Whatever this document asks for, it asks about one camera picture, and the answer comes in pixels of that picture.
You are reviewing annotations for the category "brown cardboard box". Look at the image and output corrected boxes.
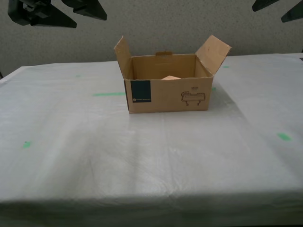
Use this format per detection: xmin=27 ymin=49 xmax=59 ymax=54
xmin=113 ymin=35 xmax=232 ymax=114

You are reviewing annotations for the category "white plastic table cover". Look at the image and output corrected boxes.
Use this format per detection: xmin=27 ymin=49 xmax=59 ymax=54
xmin=0 ymin=52 xmax=303 ymax=227

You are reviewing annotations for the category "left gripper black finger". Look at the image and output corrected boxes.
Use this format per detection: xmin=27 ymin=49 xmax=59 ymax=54
xmin=7 ymin=0 xmax=78 ymax=29
xmin=62 ymin=0 xmax=107 ymax=21

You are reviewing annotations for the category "green tape strip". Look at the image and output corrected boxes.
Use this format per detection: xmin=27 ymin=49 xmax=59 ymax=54
xmin=92 ymin=92 xmax=126 ymax=97

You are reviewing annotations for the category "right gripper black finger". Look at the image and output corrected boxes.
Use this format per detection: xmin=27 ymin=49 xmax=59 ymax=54
xmin=251 ymin=0 xmax=281 ymax=12
xmin=281 ymin=1 xmax=303 ymax=23

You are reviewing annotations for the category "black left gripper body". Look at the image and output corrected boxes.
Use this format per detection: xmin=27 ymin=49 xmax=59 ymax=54
xmin=20 ymin=0 xmax=52 ymax=15

